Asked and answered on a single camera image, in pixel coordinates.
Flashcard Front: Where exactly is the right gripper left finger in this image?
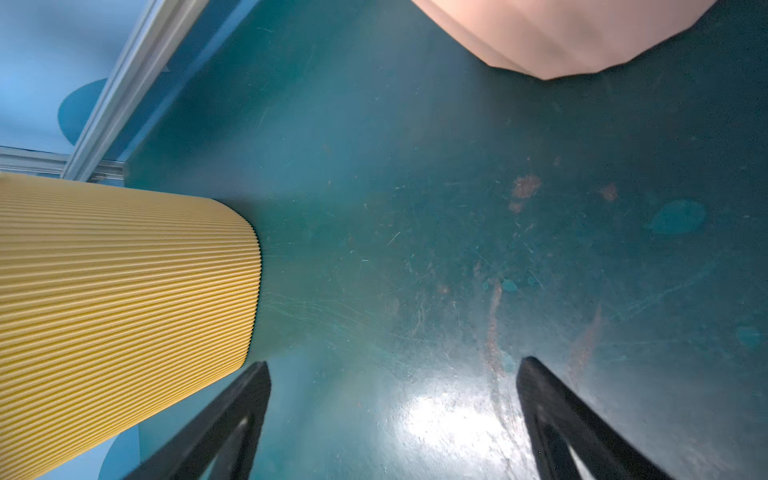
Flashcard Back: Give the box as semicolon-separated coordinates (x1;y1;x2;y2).
127;362;272;479

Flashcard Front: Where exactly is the yellow mesh waste bin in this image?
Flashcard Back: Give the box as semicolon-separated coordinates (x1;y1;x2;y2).
1;173;262;479

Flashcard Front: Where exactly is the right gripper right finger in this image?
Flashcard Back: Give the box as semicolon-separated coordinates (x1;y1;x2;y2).
516;356;670;479

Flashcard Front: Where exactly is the ribbed terracotta flower pot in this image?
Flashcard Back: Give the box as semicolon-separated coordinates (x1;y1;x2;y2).
414;0;715;80

